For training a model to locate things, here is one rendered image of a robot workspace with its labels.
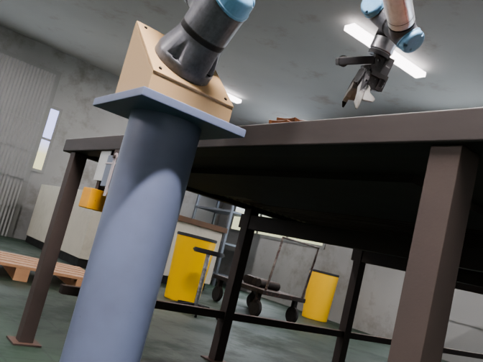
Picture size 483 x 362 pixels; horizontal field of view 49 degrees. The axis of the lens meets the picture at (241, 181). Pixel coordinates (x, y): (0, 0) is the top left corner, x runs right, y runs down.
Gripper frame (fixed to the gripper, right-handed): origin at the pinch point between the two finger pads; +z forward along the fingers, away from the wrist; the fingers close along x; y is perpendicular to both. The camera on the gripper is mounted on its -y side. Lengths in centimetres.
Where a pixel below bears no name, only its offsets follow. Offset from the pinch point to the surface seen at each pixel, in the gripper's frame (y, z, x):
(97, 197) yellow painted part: -64, 68, 34
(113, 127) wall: -144, 129, 750
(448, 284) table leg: 3, 27, -90
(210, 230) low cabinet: 50, 177, 526
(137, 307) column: -40, 62, -61
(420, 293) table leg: -1, 30, -90
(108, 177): -62, 56, 23
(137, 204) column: -48, 42, -56
